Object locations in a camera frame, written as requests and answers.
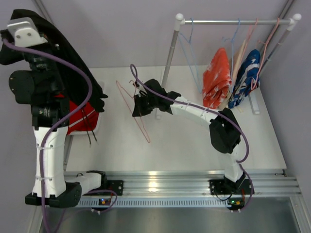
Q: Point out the metal clothes rack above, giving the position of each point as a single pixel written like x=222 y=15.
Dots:
x=180 y=20

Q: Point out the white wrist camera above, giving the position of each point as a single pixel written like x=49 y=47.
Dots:
x=138 y=86
x=25 y=33

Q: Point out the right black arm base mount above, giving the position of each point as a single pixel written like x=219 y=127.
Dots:
x=227 y=187

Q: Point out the blue white patterned garment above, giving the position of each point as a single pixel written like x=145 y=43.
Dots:
x=246 y=77

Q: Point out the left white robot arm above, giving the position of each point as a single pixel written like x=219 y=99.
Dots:
x=51 y=187

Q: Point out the beige garment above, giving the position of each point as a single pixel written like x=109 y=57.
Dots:
x=236 y=68

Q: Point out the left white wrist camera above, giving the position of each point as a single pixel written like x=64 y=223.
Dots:
x=25 y=33

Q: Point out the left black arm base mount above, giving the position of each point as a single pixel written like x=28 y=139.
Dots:
x=114 y=185

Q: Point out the pink hanger of beige garment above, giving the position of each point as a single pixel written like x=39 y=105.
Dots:
x=248 y=36

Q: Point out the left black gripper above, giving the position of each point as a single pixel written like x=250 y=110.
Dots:
x=6 y=57

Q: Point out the white plastic basket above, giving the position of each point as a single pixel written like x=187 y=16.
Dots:
x=80 y=125

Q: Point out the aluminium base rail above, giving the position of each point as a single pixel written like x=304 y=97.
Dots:
x=154 y=189

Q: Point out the orange patterned garment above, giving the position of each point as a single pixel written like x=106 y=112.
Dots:
x=216 y=80

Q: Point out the black trousers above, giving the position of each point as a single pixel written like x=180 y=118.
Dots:
x=80 y=85

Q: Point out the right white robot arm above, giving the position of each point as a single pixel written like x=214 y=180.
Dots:
x=224 y=137

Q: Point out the pink hanger of black trousers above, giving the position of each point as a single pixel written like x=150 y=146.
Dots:
x=128 y=98

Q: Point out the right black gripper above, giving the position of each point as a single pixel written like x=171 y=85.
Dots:
x=140 y=104

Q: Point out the red trousers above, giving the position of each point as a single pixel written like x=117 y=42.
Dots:
x=65 y=107

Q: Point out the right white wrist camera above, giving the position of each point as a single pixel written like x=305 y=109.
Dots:
x=138 y=86

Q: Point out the pink hanger of blue garment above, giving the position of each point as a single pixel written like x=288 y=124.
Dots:
x=263 y=53

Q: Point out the blue wire hanger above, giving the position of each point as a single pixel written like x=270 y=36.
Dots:
x=232 y=41
x=192 y=62

